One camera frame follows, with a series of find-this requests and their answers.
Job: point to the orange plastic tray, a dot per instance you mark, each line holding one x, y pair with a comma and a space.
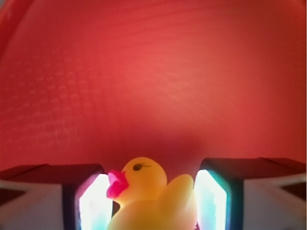
105, 81

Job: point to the yellow rubber duck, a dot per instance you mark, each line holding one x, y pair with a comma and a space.
148, 201

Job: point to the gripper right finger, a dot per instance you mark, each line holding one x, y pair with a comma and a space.
251, 194

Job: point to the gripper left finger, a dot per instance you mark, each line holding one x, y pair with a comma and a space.
54, 197

